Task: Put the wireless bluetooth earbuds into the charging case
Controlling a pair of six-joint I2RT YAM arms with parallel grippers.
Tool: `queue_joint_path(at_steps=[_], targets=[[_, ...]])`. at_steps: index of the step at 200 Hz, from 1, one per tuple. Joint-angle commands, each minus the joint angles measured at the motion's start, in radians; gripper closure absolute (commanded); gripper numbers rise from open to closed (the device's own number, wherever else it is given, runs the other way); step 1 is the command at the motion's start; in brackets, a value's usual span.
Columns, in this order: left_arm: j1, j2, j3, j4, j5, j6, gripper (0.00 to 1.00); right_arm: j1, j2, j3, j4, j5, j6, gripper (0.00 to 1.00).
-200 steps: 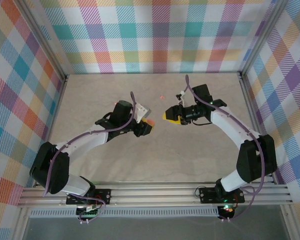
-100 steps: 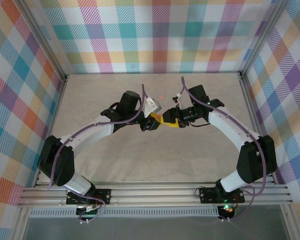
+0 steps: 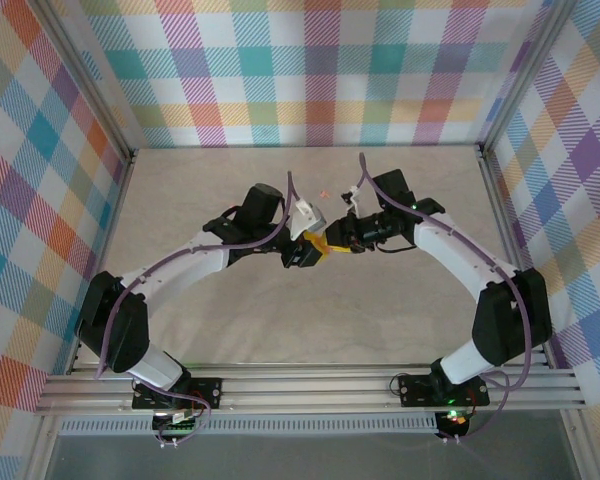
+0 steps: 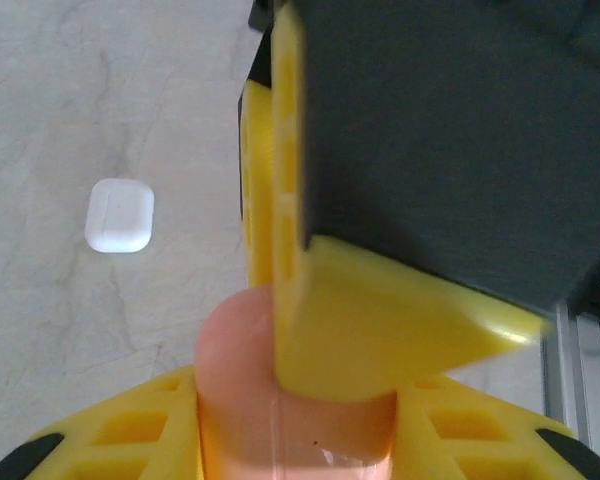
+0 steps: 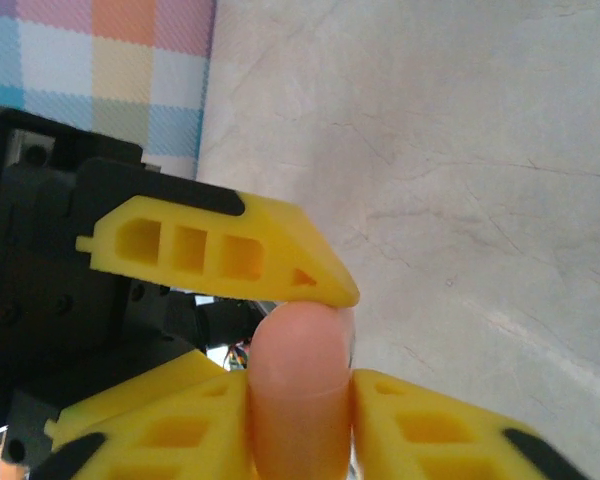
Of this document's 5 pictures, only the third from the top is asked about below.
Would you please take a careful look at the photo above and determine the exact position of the controller circuit board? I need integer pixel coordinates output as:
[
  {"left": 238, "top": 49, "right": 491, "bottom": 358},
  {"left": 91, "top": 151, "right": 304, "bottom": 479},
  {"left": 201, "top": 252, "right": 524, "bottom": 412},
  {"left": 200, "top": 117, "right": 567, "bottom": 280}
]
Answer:
[
  {"left": 152, "top": 409, "right": 204, "bottom": 435},
  {"left": 437, "top": 408, "right": 470, "bottom": 437}
]

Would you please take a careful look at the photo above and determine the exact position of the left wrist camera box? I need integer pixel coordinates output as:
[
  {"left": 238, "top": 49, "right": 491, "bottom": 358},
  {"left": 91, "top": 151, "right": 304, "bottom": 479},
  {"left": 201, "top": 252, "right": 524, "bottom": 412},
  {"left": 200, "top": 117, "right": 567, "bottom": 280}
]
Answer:
[{"left": 289, "top": 198, "right": 327, "bottom": 239}]

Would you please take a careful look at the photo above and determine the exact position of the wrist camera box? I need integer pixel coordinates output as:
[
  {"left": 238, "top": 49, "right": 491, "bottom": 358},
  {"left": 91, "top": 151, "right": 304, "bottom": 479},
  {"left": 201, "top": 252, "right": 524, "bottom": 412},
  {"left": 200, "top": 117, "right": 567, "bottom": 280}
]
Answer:
[
  {"left": 289, "top": 198, "right": 327, "bottom": 239},
  {"left": 340, "top": 185, "right": 362, "bottom": 216}
]

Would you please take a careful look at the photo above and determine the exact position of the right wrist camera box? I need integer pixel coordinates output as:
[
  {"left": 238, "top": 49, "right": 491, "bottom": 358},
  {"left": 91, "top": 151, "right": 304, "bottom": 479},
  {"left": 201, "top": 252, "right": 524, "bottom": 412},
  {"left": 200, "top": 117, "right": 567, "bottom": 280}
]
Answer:
[{"left": 340, "top": 185, "right": 362, "bottom": 216}]

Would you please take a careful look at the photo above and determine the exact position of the purple cable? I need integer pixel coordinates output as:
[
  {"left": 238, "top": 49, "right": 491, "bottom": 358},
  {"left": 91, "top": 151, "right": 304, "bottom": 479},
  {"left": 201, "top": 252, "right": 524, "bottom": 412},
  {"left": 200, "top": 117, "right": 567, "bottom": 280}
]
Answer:
[
  {"left": 95, "top": 171, "right": 304, "bottom": 449},
  {"left": 349, "top": 152, "right": 536, "bottom": 444}
]

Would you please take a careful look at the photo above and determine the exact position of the aluminium side rail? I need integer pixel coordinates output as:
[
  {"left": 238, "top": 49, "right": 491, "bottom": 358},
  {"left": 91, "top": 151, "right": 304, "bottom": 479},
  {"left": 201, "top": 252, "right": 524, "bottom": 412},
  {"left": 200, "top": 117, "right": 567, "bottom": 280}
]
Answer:
[
  {"left": 477, "top": 144, "right": 556, "bottom": 370},
  {"left": 65, "top": 149, "right": 139, "bottom": 376}
]

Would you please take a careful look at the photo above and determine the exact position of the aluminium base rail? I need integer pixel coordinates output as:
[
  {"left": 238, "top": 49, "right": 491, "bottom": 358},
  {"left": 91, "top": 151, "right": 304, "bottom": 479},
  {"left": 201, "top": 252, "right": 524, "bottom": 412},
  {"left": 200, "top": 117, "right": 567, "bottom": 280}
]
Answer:
[{"left": 34, "top": 367, "right": 586, "bottom": 414}]

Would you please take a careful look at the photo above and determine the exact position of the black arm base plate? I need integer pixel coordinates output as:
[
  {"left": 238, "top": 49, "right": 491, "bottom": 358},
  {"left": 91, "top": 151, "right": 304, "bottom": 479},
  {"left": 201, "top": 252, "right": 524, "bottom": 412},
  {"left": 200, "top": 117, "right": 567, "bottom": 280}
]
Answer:
[
  {"left": 397, "top": 373, "right": 491, "bottom": 407},
  {"left": 131, "top": 377, "right": 224, "bottom": 411}
]

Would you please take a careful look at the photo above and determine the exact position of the grey slotted cable duct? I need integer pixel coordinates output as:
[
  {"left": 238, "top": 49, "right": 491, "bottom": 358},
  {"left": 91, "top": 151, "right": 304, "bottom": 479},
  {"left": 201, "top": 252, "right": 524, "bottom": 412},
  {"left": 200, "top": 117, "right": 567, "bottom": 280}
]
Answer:
[{"left": 59, "top": 413, "right": 439, "bottom": 435}]

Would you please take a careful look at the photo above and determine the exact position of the aluminium frame post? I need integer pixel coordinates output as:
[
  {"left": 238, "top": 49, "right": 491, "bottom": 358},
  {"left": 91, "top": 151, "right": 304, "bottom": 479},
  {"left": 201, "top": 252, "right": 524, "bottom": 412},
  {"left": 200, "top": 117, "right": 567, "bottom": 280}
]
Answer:
[
  {"left": 29, "top": 0, "right": 140, "bottom": 166},
  {"left": 477, "top": 0, "right": 579, "bottom": 156}
]

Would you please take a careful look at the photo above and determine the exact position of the aluminium frame leg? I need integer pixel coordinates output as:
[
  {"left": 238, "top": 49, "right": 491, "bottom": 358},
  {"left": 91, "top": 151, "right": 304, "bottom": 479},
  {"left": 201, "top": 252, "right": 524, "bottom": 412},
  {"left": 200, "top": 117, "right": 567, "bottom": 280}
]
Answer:
[
  {"left": 27, "top": 414, "right": 64, "bottom": 480},
  {"left": 559, "top": 409, "right": 599, "bottom": 480}
]

